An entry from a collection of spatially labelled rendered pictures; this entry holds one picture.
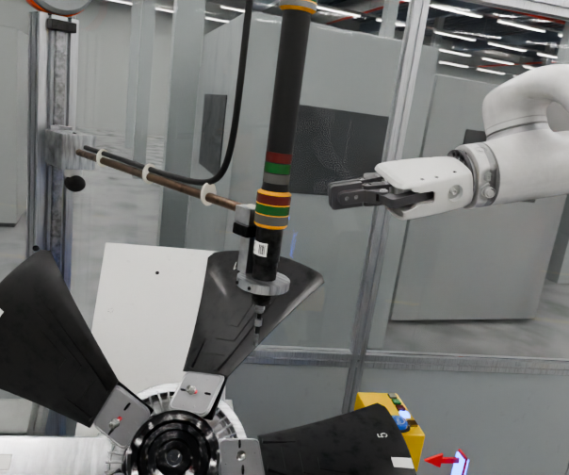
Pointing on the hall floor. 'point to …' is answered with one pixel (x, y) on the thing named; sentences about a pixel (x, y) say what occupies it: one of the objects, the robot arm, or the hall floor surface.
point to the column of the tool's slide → (38, 23)
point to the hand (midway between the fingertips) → (345, 194)
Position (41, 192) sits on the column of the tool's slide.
